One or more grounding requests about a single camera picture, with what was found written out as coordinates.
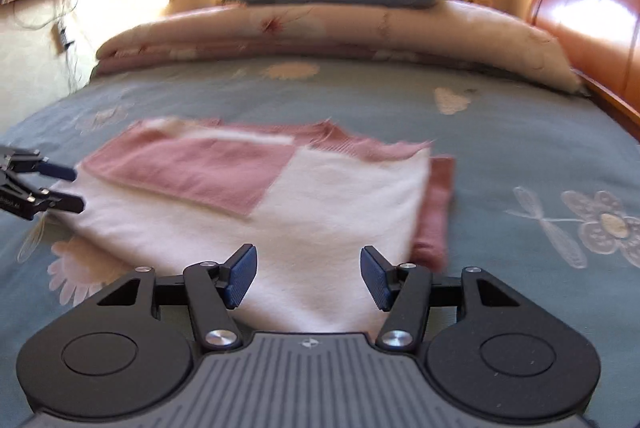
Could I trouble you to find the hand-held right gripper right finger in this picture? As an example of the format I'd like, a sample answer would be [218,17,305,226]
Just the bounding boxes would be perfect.
[360,246,522,351]

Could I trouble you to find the black wall power socket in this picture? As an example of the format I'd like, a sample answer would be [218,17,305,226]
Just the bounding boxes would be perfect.
[52,25,75,54]

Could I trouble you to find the blue floral bed sheet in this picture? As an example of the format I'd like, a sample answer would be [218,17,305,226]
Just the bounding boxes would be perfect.
[0,56,640,428]

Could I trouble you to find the hanging wall cables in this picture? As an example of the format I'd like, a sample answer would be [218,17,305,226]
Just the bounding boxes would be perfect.
[12,0,83,96]

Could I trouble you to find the pink and cream sweater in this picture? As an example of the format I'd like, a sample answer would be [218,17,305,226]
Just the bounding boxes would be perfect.
[52,118,457,334]

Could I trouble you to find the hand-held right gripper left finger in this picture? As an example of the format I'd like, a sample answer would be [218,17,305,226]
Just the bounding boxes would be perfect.
[95,244,258,351]

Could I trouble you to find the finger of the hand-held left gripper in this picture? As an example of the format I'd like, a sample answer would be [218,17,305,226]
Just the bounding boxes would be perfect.
[7,149,77,181]
[20,188,85,219]

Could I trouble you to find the wooden headboard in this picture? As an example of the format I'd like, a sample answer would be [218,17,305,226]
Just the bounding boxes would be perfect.
[527,0,640,139]

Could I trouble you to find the folded floral quilt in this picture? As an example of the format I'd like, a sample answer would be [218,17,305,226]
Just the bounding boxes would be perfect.
[90,0,587,97]

